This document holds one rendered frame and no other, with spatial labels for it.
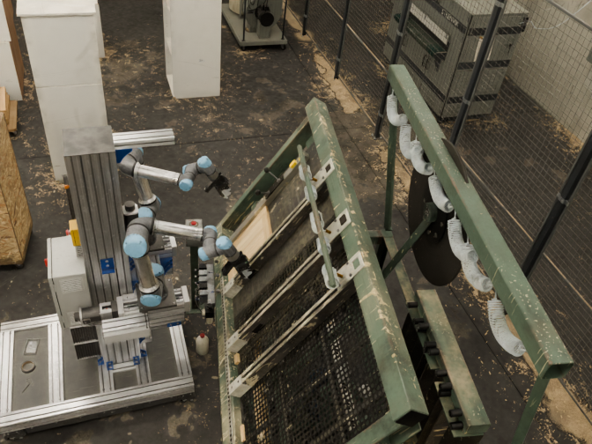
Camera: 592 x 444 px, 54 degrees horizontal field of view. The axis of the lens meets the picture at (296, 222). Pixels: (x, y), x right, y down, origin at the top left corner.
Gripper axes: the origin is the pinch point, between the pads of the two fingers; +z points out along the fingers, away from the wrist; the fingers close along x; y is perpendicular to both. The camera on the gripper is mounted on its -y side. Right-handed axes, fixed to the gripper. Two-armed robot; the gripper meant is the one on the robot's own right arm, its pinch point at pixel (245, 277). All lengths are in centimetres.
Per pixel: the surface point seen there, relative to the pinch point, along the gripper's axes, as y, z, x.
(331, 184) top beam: 68, -31, 4
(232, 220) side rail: -4, 38, 87
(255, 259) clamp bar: 7.3, 11.7, 19.1
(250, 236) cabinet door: 7, 24, 51
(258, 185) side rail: 26, 17, 84
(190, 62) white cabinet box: -1, 94, 423
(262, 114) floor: 46, 172, 371
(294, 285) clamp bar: 25.4, -4.6, -25.6
